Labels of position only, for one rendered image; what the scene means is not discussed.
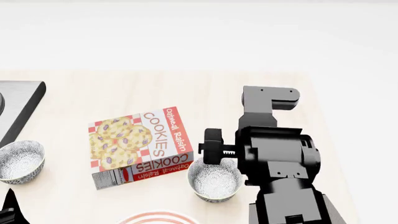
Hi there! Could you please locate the oatmeal raisin cookies box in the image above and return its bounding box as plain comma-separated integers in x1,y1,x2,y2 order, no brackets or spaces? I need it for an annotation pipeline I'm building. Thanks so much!
87,106,195,191

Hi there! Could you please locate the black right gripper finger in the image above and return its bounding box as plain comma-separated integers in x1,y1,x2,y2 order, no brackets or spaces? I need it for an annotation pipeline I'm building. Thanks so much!
198,128,237,166

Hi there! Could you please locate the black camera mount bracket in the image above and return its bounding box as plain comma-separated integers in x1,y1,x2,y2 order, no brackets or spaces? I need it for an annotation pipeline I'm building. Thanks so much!
238,85,301,129

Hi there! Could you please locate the white plate with red rings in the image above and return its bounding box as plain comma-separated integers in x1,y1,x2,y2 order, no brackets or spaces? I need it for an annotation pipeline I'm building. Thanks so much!
115,210,200,224

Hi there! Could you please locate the patterned black white bowl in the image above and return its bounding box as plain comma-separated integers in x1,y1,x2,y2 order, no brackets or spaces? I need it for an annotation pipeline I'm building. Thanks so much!
0,139,46,185
187,157,243,203

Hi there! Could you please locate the grey stove top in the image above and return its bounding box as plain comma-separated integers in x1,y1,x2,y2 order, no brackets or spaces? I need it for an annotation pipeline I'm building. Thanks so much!
0,80,47,148

